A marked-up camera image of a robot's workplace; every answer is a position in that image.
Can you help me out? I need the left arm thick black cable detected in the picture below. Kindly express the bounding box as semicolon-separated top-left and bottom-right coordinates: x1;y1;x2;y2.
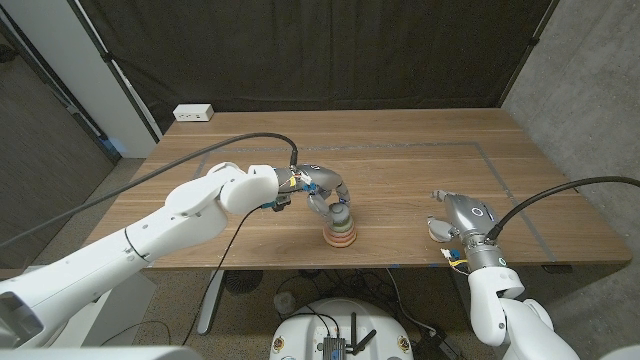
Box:
0;132;300;249

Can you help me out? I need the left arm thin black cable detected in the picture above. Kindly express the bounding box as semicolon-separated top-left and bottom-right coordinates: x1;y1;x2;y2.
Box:
182;204;264;346

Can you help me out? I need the white power strip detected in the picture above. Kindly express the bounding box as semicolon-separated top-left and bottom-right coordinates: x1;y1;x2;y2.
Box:
172;103;215;123

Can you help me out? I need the black round floor fan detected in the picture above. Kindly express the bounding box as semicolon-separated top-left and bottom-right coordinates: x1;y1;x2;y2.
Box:
223;269;265;295

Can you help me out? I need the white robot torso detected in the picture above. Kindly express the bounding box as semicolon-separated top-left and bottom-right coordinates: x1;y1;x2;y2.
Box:
0;343;640;360

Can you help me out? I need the grey radio module with antennas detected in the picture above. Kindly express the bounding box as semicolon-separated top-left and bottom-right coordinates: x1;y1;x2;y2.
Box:
319;312;379;360

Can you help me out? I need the white floor platform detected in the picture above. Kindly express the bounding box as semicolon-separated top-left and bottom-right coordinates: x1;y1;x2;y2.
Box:
49;272;157;347

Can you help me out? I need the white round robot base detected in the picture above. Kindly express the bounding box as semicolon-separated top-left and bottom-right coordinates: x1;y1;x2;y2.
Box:
268;297;415;360

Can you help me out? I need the right arm thick black cable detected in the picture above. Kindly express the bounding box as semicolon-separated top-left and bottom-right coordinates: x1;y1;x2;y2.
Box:
487;175;640;241

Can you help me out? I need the black box on floor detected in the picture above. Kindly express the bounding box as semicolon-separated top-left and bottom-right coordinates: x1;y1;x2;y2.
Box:
413;330;464;360

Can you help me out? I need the grey toy disc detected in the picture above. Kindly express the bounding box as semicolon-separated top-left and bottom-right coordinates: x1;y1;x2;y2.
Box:
328;202;351;226

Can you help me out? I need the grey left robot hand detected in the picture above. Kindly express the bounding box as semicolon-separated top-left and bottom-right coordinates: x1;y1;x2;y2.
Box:
273;163;352;224

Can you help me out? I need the black backdrop stand pole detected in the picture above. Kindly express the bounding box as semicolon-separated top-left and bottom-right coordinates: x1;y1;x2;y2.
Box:
66;0;164;144
498;0;560;107

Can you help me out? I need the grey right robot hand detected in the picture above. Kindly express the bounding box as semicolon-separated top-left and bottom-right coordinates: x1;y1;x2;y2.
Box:
427;189;509;274

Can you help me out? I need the arm thick black cable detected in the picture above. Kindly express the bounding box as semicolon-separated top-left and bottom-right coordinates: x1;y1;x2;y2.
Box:
0;132;300;249
487;175;640;241

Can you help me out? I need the grey round floor object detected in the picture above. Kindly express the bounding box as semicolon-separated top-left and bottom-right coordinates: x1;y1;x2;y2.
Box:
273;291;297;315

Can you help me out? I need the red toy disc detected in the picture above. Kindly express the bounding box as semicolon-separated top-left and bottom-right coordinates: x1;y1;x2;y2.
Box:
322;232;358;246

